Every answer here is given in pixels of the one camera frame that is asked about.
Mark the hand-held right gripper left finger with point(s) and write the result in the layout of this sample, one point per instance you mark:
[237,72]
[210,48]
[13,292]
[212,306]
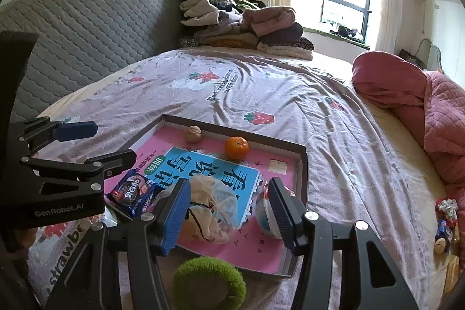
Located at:
[178,215]

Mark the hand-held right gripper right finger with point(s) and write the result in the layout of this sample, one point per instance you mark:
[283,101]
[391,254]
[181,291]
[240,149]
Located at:
[281,212]

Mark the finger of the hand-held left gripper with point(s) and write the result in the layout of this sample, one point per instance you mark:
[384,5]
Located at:
[72,172]
[76,130]

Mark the white red ball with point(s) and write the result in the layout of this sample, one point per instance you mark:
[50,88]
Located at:
[263,215]

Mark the blue cookie packet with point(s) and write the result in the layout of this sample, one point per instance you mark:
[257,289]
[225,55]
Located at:
[132,192]

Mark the grey cardboard box pink inside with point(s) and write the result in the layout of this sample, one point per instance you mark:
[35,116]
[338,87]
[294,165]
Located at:
[170,143]

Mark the walnut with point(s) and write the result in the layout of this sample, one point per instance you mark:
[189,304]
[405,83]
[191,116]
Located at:
[193,134]

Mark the person's left hand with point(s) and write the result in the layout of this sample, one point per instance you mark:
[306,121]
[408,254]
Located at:
[31,238]

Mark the small mandarin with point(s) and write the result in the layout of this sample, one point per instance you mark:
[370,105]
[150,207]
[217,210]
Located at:
[236,147]

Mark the grey quilted headboard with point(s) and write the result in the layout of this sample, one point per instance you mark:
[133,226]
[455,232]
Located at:
[90,41]

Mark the strawberry printed bed sheet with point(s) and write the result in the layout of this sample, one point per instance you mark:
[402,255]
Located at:
[290,95]

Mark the blue yellow small toy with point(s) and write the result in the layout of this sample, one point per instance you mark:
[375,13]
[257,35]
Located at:
[443,237]

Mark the red white small toy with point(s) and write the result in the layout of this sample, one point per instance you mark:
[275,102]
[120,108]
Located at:
[447,206]

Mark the pink pillow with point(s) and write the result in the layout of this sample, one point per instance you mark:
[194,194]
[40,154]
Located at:
[388,81]

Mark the green windowsill mat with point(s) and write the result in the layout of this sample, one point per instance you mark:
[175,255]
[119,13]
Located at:
[319,36]

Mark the pile of folded clothes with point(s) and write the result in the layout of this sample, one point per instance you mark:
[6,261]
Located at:
[236,26]

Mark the dark cloth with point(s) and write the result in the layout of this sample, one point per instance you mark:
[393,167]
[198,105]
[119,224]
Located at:
[345,31]

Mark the pink quilt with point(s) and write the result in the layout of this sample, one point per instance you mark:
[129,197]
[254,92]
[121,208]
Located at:
[447,114]

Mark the white standing fan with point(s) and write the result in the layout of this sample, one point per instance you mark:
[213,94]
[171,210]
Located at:
[430,52]

